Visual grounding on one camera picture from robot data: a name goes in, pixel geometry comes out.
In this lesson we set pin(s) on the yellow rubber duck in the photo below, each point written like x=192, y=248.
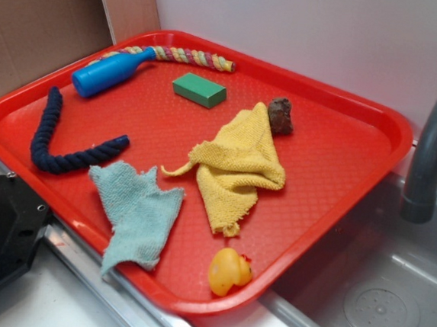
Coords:
x=228, y=268

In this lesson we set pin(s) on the green rectangular block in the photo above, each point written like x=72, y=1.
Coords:
x=199, y=90

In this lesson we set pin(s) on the brown rock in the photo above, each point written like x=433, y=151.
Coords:
x=279, y=114

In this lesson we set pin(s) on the brown cardboard panel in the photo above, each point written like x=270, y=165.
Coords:
x=38, y=37

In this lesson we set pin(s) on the grey faucet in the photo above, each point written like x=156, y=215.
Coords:
x=433, y=140

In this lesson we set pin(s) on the red plastic tray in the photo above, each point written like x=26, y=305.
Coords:
x=341, y=147

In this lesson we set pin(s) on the light blue terry cloth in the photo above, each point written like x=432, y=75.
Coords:
x=141, y=214

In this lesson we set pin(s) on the yellow terry cloth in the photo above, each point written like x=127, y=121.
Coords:
x=232, y=167

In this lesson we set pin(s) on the blue plastic bottle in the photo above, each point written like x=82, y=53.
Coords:
x=108, y=72

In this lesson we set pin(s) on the grey sink basin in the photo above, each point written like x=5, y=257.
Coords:
x=372, y=269

